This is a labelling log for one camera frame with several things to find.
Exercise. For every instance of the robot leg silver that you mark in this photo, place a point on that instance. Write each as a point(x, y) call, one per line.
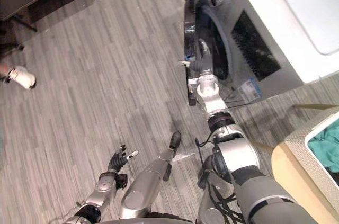
point(148, 181)
point(214, 197)

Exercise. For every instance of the black round washer door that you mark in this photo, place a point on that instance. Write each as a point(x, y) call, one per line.
point(190, 41)

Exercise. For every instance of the white woven laundry basket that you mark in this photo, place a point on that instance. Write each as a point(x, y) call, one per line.
point(304, 134)

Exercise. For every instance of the person's foot white shoe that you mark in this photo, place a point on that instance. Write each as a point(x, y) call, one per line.
point(22, 77)

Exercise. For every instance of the teal clothes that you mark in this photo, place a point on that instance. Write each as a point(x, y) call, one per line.
point(325, 150)

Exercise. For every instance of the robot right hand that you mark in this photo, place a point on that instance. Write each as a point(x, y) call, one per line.
point(201, 63)

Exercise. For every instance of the robot left leg silver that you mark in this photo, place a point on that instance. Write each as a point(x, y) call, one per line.
point(148, 181)

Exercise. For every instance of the robot left arm silver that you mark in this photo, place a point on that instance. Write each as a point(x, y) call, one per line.
point(102, 192)

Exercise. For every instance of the robot right leg silver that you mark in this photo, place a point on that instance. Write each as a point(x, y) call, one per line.
point(214, 197)

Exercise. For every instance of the beige wooden table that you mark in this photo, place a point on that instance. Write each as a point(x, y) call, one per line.
point(296, 181)

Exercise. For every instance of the energy label sticker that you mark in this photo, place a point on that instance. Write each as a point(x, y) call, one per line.
point(250, 90)

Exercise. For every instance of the black washer control panel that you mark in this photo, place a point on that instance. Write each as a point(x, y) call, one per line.
point(254, 46)

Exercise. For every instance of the black chair base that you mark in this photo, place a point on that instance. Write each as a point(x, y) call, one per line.
point(10, 38)

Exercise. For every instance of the white front-load washing machine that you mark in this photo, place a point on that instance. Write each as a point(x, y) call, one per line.
point(278, 22)

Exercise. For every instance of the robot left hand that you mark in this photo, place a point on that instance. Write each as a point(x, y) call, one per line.
point(118, 161)

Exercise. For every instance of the robot right arm silver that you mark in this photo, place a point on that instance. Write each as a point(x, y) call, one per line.
point(238, 155)

